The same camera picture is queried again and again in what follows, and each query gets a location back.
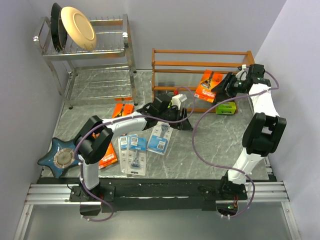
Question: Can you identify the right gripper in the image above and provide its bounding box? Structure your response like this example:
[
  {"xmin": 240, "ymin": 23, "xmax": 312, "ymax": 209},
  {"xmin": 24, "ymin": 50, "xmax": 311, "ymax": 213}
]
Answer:
[{"xmin": 211, "ymin": 71, "xmax": 247, "ymax": 101}]

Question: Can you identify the green black razor box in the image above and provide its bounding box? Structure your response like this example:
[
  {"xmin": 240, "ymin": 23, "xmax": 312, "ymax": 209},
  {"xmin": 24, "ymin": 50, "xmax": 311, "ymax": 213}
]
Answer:
[
  {"xmin": 215, "ymin": 101, "xmax": 237, "ymax": 115},
  {"xmin": 166, "ymin": 91, "xmax": 175, "ymax": 109}
]

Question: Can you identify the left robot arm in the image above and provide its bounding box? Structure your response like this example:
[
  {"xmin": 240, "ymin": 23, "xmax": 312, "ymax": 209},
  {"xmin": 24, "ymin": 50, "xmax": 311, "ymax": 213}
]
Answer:
[{"xmin": 73, "ymin": 93, "xmax": 193, "ymax": 201}]

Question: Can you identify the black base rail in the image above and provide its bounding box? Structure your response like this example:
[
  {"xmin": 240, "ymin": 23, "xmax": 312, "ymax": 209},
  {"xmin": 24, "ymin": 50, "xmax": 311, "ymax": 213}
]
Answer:
[{"xmin": 25, "ymin": 176, "xmax": 289, "ymax": 217}]

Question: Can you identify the steel dish rack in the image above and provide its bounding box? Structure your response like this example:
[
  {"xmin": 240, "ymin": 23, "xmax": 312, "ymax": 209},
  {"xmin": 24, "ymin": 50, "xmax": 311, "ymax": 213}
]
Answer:
[{"xmin": 33, "ymin": 14, "xmax": 139, "ymax": 109}]

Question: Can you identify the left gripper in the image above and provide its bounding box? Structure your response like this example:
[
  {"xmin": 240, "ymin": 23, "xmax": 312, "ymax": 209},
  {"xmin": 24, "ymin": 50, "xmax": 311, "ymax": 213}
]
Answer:
[{"xmin": 158, "ymin": 106, "xmax": 193, "ymax": 132}]

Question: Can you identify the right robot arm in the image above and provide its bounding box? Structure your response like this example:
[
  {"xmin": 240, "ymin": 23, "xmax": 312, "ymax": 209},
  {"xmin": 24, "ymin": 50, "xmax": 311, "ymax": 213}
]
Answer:
[{"xmin": 212, "ymin": 63, "xmax": 287, "ymax": 199}]

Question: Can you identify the black plate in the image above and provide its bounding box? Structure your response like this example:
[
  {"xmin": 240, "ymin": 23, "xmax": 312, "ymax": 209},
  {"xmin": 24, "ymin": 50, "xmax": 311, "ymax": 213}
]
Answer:
[{"xmin": 50, "ymin": 2, "xmax": 68, "ymax": 53}]

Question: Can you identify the blue star-shaped dish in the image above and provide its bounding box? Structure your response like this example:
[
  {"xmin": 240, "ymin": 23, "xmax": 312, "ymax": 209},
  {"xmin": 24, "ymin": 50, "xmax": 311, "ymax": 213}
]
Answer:
[{"xmin": 37, "ymin": 137, "xmax": 82, "ymax": 179}]

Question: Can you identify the wooden two-tier shelf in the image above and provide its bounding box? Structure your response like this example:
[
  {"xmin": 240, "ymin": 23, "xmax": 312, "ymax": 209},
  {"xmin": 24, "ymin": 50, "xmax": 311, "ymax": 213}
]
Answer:
[{"xmin": 151, "ymin": 48, "xmax": 255, "ymax": 98}]

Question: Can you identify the cream plate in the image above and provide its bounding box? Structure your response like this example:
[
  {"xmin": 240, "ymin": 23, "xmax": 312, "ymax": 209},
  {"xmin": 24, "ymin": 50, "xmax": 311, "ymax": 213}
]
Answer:
[{"xmin": 60, "ymin": 6, "xmax": 97, "ymax": 51}]

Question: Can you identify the orange razor box back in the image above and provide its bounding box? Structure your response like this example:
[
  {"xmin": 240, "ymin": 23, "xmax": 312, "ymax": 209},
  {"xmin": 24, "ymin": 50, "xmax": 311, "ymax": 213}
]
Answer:
[{"xmin": 112, "ymin": 103, "xmax": 135, "ymax": 119}]

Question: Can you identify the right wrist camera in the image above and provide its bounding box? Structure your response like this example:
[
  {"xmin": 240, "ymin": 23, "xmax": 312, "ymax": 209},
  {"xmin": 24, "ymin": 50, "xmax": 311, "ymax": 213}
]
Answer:
[{"xmin": 235, "ymin": 64, "xmax": 250, "ymax": 79}]

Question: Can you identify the orange razor box left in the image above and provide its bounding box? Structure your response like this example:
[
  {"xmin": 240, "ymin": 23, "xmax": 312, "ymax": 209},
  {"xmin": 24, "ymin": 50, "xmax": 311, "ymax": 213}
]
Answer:
[{"xmin": 98, "ymin": 143, "xmax": 118, "ymax": 169}]

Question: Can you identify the orange Fusion5 razor box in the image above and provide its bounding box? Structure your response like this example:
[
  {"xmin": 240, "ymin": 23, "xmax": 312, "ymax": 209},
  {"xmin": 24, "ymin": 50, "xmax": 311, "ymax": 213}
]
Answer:
[{"xmin": 194, "ymin": 69, "xmax": 224, "ymax": 103}]

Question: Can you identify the blue razor blister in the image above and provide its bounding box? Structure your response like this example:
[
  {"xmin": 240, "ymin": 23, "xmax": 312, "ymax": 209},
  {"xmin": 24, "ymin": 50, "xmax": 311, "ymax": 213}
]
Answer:
[
  {"xmin": 147, "ymin": 121, "xmax": 173, "ymax": 155},
  {"xmin": 118, "ymin": 135, "xmax": 128, "ymax": 173},
  {"xmin": 124, "ymin": 135, "xmax": 147, "ymax": 176}
]

